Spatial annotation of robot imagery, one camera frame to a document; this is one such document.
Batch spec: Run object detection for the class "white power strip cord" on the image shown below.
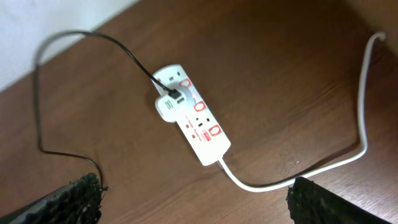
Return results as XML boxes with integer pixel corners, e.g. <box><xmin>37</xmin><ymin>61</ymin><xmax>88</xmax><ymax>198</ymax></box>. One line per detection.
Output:
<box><xmin>217</xmin><ymin>30</ymin><xmax>387</xmax><ymax>193</ymax></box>

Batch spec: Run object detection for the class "white power strip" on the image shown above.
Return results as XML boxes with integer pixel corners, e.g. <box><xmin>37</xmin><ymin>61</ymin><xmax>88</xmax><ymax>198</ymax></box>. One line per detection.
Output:
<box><xmin>154</xmin><ymin>64</ymin><xmax>231</xmax><ymax>168</ymax></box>

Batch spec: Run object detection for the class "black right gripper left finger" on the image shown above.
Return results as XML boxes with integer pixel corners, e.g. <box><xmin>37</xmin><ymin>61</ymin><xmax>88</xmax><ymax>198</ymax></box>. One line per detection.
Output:
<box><xmin>1</xmin><ymin>173</ymin><xmax>103</xmax><ymax>224</ymax></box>

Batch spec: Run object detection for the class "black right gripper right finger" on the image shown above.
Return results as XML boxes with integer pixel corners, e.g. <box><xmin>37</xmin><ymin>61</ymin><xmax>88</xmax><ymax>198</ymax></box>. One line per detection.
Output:
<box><xmin>286</xmin><ymin>177</ymin><xmax>389</xmax><ymax>224</ymax></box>

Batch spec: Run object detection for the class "black charger cable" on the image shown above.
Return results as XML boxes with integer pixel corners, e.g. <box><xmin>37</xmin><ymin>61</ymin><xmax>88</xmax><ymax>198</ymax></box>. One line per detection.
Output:
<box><xmin>32</xmin><ymin>29</ymin><xmax>185</xmax><ymax>189</ymax></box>

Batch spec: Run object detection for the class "white charger adapter plug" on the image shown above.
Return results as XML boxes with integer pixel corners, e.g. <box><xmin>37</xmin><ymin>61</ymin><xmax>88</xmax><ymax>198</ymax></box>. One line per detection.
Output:
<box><xmin>155</xmin><ymin>85</ymin><xmax>195</xmax><ymax>123</ymax></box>

